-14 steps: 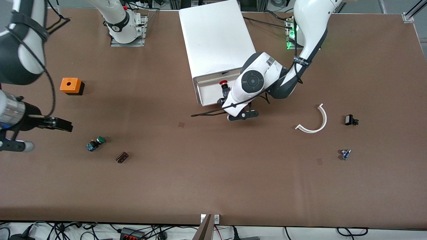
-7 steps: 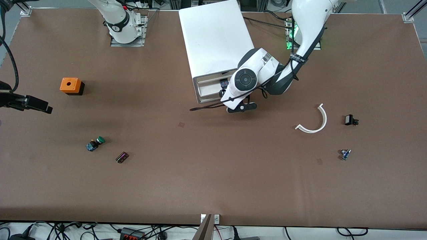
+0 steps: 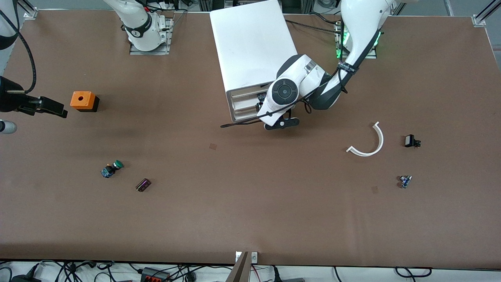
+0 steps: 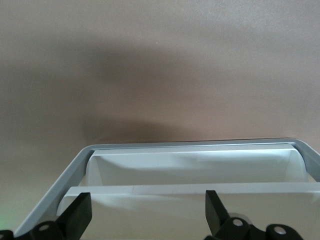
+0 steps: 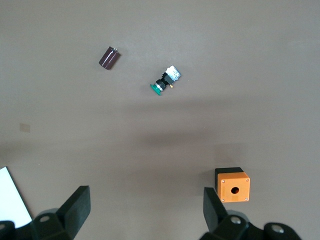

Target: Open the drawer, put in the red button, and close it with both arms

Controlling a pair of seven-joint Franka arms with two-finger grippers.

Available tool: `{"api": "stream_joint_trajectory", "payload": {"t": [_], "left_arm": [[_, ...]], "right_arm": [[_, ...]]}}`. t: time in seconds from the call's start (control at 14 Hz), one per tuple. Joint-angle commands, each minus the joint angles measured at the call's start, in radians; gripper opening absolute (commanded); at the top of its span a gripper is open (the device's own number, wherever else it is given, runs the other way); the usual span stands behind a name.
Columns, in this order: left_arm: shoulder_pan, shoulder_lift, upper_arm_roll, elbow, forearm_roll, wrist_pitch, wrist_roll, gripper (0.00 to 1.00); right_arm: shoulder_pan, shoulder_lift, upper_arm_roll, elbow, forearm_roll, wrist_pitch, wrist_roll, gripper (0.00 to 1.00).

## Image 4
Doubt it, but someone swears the white plastic drawer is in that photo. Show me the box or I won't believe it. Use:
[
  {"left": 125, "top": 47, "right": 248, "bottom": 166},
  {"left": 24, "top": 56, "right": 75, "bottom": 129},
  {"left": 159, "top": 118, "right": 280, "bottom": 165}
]
[
  {"left": 85, "top": 147, "right": 309, "bottom": 188},
  {"left": 56, "top": 181, "right": 320, "bottom": 240}
]

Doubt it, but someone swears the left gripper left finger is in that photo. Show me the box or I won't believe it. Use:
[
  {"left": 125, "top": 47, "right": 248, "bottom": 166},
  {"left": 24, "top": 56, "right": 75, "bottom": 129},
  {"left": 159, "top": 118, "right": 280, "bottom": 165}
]
[{"left": 0, "top": 192, "right": 93, "bottom": 240}]

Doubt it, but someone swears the white drawer cabinet housing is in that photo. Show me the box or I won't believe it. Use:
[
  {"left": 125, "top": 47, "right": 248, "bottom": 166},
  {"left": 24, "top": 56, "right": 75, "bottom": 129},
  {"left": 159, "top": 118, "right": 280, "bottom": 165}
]
[{"left": 13, "top": 137, "right": 320, "bottom": 240}]

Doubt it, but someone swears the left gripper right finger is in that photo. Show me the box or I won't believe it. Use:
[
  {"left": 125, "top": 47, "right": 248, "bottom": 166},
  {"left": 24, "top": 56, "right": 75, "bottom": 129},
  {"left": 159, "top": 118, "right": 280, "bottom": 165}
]
[{"left": 203, "top": 190, "right": 302, "bottom": 240}]

